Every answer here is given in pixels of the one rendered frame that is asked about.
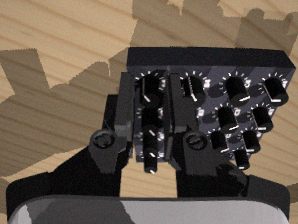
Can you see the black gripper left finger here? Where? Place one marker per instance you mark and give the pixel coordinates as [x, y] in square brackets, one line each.
[94, 170]

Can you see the black knob box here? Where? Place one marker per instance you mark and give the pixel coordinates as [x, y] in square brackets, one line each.
[214, 78]

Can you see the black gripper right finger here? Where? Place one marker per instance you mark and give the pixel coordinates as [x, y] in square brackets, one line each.
[205, 170]

